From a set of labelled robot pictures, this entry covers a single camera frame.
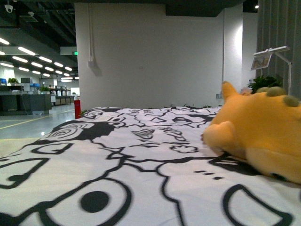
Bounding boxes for small framed picture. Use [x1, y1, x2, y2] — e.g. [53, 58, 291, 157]
[251, 54, 272, 71]

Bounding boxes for white ceiling security camera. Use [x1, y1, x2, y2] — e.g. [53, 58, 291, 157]
[4, 3, 14, 13]

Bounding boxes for black and white patterned bedsheet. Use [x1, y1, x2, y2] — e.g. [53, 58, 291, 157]
[0, 107, 301, 226]

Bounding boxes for white wall junction box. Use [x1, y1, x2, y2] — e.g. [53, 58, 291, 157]
[88, 61, 95, 68]

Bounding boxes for yellow plush dinosaur toy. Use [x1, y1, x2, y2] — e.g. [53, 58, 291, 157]
[202, 81, 301, 184]

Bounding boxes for green potted plant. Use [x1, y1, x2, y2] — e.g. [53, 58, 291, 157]
[247, 75, 282, 94]

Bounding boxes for dark office counter desk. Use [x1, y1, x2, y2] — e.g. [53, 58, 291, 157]
[0, 94, 52, 116]

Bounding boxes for red fire extinguisher box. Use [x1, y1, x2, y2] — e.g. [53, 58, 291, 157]
[74, 99, 81, 119]

